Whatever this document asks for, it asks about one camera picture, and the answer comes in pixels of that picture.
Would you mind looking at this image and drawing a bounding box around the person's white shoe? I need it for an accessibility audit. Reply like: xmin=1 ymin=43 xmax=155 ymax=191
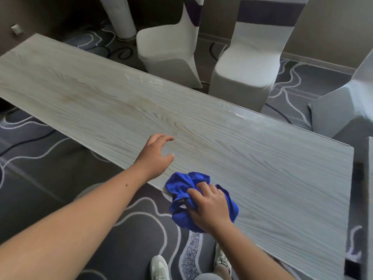
xmin=150 ymin=255 xmax=171 ymax=280
xmin=214 ymin=243 xmax=232 ymax=276

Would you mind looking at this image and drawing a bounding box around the person's right hand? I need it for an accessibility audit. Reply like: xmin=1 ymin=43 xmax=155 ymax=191
xmin=186 ymin=182 xmax=235 ymax=234

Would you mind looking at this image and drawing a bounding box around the white covered chair purple sash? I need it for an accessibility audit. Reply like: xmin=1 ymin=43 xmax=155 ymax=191
xmin=136 ymin=0 xmax=205 ymax=89
xmin=308 ymin=49 xmax=373 ymax=156
xmin=208 ymin=0 xmax=311 ymax=113

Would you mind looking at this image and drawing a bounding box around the grey wooden table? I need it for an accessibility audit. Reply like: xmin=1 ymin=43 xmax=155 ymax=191
xmin=364 ymin=136 xmax=373 ymax=280
xmin=0 ymin=33 xmax=355 ymax=280

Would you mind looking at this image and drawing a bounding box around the person's right forearm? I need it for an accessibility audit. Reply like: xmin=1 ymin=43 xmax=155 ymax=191
xmin=208 ymin=223 xmax=295 ymax=280

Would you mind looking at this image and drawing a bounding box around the person's white right shoe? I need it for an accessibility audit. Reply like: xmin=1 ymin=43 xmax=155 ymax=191
xmin=214 ymin=243 xmax=232 ymax=276

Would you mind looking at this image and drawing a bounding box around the tall white planter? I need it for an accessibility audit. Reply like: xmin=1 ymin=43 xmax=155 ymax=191
xmin=98 ymin=0 xmax=138 ymax=41

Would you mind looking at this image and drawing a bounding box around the blue microfibre cloth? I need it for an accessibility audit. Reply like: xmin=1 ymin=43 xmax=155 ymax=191
xmin=165 ymin=171 xmax=239 ymax=234

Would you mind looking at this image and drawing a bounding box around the person's left hand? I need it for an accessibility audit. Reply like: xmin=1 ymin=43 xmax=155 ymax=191
xmin=132 ymin=134 xmax=175 ymax=183

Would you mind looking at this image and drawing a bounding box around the person's left forearm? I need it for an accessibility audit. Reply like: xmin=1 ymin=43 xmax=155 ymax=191
xmin=0 ymin=166 xmax=149 ymax=280

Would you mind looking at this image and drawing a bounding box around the person's white left shoe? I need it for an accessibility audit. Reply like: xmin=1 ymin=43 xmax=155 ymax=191
xmin=150 ymin=255 xmax=171 ymax=280

